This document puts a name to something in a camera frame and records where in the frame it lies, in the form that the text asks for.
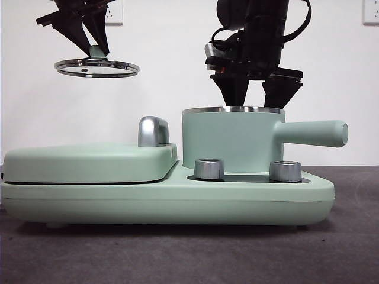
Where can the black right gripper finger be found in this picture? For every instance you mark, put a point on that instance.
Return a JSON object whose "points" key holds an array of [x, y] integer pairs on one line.
{"points": [[276, 94], [234, 91]]}

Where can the white wall socket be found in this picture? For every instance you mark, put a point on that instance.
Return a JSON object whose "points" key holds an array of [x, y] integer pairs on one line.
{"points": [[371, 12], [117, 14]]}

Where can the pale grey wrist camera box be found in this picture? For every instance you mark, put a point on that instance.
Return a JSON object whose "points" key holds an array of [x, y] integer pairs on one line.
{"points": [[211, 51]]}

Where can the silver control knob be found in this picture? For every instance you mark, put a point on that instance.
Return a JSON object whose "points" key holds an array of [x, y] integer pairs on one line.
{"points": [[285, 172], [208, 170]]}

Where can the glass pot lid green knob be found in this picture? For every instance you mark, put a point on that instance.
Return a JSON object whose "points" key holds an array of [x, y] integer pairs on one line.
{"points": [[96, 52]]}

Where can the green breakfast machine base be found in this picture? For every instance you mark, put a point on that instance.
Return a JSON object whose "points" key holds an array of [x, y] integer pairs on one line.
{"points": [[177, 204]]}

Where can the green griddle cover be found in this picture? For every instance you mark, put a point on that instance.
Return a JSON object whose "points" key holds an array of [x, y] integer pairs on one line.
{"points": [[89, 162]]}

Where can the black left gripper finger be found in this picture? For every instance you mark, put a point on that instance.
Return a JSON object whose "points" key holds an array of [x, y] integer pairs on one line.
{"points": [[99, 29], [74, 32]]}

